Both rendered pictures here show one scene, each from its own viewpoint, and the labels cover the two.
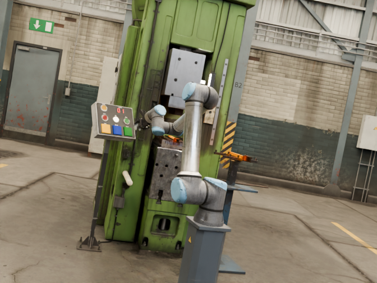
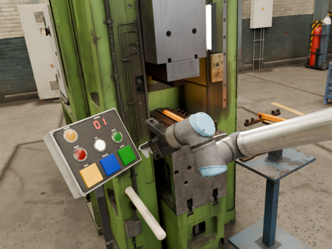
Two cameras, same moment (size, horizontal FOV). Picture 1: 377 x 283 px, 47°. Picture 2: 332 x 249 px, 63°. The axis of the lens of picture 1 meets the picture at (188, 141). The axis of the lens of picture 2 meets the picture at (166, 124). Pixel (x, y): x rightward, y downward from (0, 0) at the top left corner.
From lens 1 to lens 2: 2.46 m
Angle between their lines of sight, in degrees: 21
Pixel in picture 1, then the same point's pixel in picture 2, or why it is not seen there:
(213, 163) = (230, 127)
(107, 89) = (34, 37)
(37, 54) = not seen: outside the picture
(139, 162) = (144, 168)
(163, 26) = not seen: outside the picture
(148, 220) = (182, 238)
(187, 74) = (184, 19)
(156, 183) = (182, 195)
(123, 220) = (144, 240)
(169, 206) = (203, 211)
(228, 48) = not seen: outside the picture
